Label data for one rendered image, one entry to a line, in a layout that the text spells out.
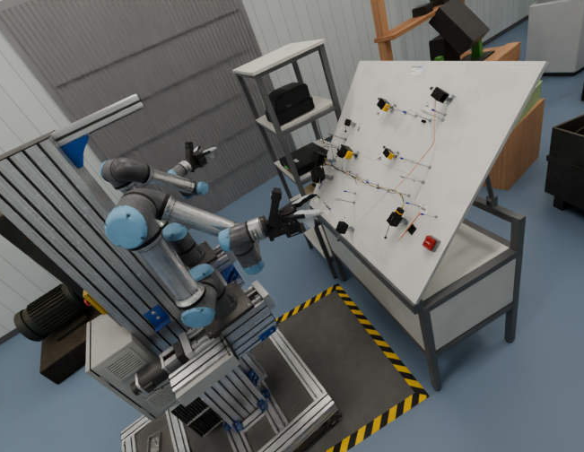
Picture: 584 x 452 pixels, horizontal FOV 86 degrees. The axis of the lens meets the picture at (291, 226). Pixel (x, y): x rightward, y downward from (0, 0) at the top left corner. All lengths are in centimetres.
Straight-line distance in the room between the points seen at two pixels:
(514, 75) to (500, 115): 14
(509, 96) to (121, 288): 166
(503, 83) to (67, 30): 406
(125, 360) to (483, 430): 184
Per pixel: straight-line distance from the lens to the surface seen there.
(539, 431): 228
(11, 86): 458
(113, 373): 165
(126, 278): 144
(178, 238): 175
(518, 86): 148
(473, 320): 199
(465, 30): 408
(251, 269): 110
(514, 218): 175
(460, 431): 223
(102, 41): 450
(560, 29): 602
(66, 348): 396
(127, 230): 102
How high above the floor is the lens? 210
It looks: 33 degrees down
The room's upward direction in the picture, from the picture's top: 24 degrees counter-clockwise
